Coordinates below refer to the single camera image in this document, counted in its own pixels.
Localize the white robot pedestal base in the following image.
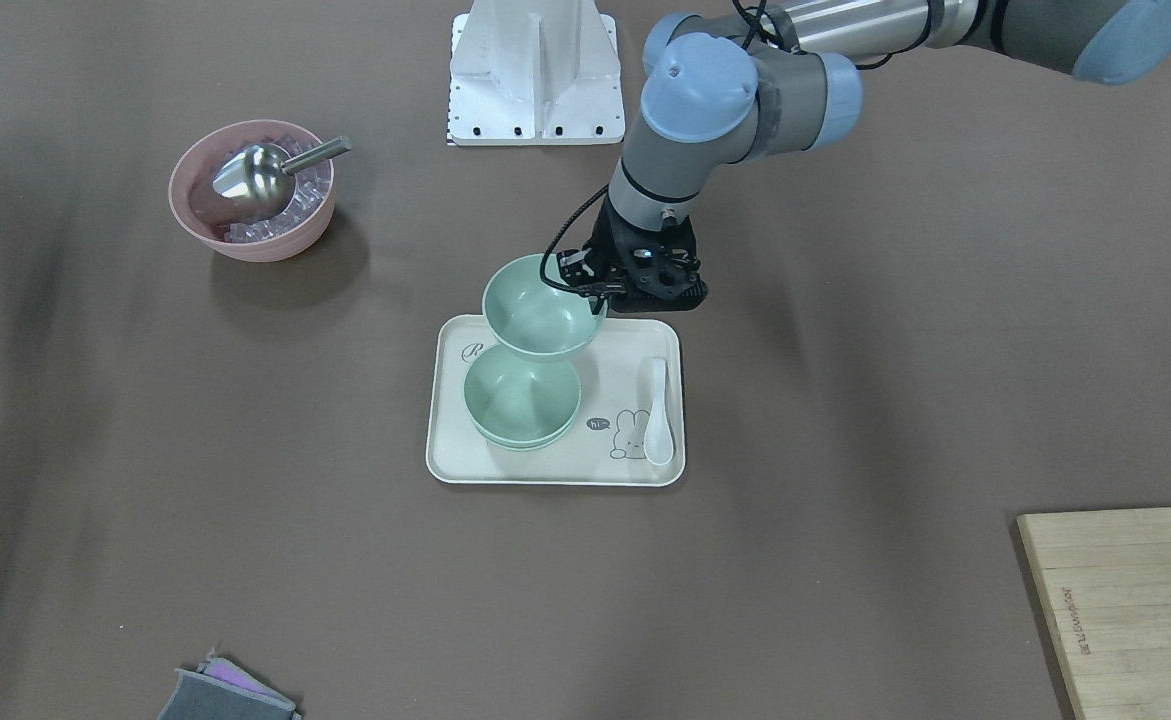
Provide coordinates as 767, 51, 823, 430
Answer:
447, 1, 626, 148

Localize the green bowl on tray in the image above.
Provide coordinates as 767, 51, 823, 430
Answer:
465, 402, 581, 451

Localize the pink bowl with ice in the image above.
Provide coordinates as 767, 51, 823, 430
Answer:
166, 119, 341, 263

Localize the white ceramic spoon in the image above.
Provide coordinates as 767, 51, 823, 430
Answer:
643, 356, 674, 466

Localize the green bowl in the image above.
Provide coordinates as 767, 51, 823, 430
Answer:
465, 402, 581, 451
463, 347, 582, 405
481, 252, 607, 363

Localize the cream rabbit serving tray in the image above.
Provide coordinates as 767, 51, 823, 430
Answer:
425, 315, 686, 487

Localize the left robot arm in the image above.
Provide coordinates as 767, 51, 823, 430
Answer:
537, 1, 1171, 313

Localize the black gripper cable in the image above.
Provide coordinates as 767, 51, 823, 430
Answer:
539, 185, 614, 293

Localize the metal ice scoop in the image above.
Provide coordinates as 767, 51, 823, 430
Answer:
207, 136, 352, 222

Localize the grey folded cloth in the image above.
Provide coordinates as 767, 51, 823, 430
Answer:
157, 653, 303, 719

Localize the wooden cutting board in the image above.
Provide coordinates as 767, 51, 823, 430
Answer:
1016, 507, 1171, 719

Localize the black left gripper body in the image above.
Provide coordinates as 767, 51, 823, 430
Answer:
556, 192, 708, 315

